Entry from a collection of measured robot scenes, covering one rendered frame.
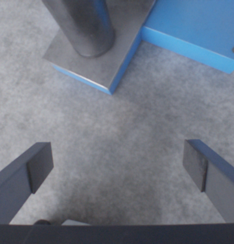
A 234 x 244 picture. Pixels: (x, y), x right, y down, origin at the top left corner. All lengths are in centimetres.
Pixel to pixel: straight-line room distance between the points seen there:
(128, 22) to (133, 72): 25
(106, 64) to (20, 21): 78
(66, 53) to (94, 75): 20
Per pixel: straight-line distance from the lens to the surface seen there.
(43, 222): 102
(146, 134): 93
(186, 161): 17
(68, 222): 97
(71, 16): 70
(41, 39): 131
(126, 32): 96
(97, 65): 90
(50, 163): 17
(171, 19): 105
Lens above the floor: 93
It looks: 78 degrees down
